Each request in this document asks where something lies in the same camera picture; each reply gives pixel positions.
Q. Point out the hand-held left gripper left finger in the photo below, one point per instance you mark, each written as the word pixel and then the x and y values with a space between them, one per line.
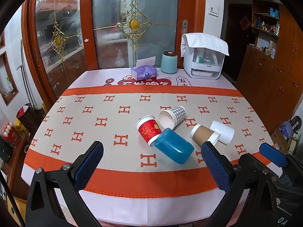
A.
pixel 86 167

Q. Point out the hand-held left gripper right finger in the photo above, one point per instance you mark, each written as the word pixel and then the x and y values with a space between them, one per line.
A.
pixel 216 167

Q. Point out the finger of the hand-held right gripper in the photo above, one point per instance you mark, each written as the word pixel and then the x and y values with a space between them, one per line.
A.
pixel 272 154
pixel 251 160

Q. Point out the brown paper cup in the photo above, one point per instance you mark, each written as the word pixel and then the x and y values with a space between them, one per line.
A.
pixel 205 133

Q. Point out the white cup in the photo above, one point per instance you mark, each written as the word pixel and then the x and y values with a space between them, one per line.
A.
pixel 224 132

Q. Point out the blue plastic cup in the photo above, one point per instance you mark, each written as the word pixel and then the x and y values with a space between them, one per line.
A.
pixel 174 147

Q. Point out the checkered paper cup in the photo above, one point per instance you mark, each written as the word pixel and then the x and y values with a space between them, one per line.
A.
pixel 178 113

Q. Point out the red paper cup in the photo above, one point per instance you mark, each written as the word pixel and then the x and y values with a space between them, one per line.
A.
pixel 148 131

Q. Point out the cardboard box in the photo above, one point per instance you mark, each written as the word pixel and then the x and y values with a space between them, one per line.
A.
pixel 284 134

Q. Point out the orange patterned tablecloth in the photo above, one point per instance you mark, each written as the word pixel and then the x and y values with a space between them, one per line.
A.
pixel 94 104

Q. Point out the dark waste bin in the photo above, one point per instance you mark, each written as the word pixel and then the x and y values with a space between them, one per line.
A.
pixel 29 120

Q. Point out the wooden shelf cabinet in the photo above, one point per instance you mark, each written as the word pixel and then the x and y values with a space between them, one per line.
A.
pixel 267 80

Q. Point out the red packet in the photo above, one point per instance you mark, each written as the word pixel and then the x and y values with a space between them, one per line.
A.
pixel 10 134

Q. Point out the white countertop appliance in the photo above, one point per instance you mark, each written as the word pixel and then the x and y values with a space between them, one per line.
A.
pixel 203 68

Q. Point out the purple tissue pack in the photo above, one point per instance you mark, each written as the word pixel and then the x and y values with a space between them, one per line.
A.
pixel 144 73

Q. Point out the mop pole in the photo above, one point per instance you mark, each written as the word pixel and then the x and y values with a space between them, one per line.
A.
pixel 24 75

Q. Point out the teal canister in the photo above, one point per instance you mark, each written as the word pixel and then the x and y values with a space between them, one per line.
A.
pixel 169 63

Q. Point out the white cloth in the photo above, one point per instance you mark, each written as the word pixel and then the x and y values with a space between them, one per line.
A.
pixel 203 41

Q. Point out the glass sliding door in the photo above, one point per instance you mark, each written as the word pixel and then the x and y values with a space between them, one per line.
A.
pixel 142 16
pixel 59 40

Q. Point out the red diamond door decoration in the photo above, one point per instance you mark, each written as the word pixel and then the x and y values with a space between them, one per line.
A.
pixel 245 23

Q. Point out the wooden wall niche frame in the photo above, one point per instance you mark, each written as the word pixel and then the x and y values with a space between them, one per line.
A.
pixel 8 78

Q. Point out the white wall switch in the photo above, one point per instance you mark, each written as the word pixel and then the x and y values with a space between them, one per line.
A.
pixel 213 10

